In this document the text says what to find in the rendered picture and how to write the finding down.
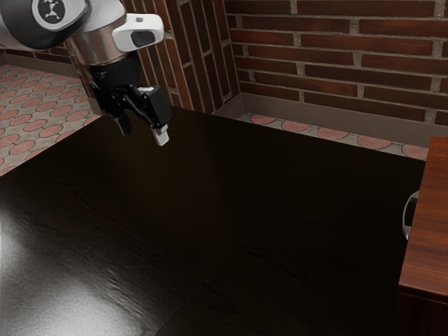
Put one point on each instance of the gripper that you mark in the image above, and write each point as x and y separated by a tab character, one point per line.
112	84

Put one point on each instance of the brown wooden drawer cabinet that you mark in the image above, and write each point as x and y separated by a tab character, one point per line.
428	224

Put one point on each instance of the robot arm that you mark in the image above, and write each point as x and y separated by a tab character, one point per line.
52	21

